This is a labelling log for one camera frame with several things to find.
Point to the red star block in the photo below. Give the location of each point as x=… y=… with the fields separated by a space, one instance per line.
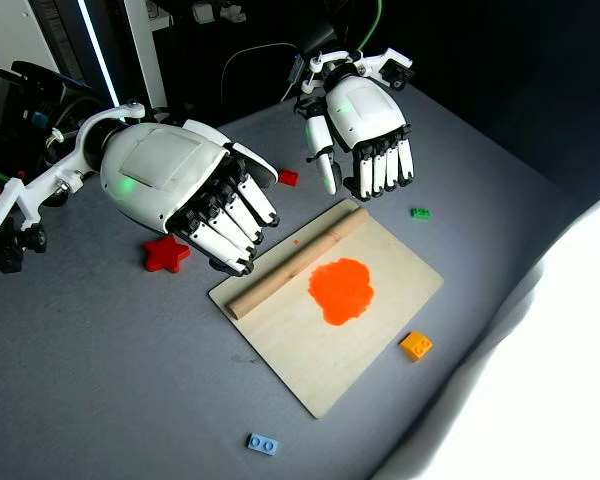
x=165 y=255

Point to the small red brick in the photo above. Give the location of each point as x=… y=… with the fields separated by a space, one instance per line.
x=288 y=177

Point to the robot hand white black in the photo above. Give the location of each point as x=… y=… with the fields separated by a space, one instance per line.
x=365 y=110
x=155 y=170

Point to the small green brick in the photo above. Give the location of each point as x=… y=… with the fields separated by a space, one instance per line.
x=420 y=213

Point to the white cabinet with light strip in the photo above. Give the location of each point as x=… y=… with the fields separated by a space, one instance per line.
x=145 y=50

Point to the white backdrop cloth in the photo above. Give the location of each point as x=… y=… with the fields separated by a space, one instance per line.
x=555 y=350

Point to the light wooden board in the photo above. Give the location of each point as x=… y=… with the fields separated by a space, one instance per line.
x=355 y=360

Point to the flat blue toy brick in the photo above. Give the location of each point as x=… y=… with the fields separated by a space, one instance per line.
x=262 y=444

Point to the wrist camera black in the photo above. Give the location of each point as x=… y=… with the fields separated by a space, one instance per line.
x=397 y=74
x=10 y=247

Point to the flat orange dough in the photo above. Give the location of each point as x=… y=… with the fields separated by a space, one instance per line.
x=340 y=290

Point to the grey table cloth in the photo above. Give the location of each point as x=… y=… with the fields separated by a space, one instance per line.
x=105 y=375

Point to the wooden rolling pin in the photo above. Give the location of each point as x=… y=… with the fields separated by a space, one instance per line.
x=300 y=262

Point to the orange toy brick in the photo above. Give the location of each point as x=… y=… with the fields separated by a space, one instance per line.
x=416 y=346

